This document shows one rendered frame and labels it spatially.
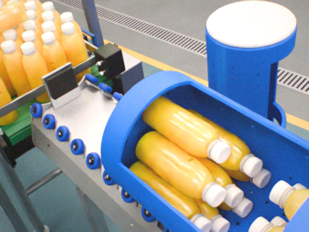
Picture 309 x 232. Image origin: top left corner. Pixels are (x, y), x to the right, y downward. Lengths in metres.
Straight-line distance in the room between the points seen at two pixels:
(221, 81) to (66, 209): 1.20
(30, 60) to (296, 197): 0.91
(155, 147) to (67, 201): 1.51
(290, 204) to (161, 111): 0.31
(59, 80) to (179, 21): 2.35
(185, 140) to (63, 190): 1.62
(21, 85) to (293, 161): 0.90
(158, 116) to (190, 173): 0.14
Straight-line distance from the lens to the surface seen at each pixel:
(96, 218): 1.61
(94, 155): 1.09
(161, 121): 0.85
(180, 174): 0.80
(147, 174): 0.87
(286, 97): 2.74
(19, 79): 1.43
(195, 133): 0.80
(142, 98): 0.83
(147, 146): 0.85
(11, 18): 1.45
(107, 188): 1.09
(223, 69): 1.38
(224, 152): 0.80
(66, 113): 1.33
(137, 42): 3.36
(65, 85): 1.31
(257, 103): 1.44
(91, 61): 1.45
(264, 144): 0.93
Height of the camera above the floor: 1.75
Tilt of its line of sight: 41 degrees down
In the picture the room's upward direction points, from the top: 10 degrees counter-clockwise
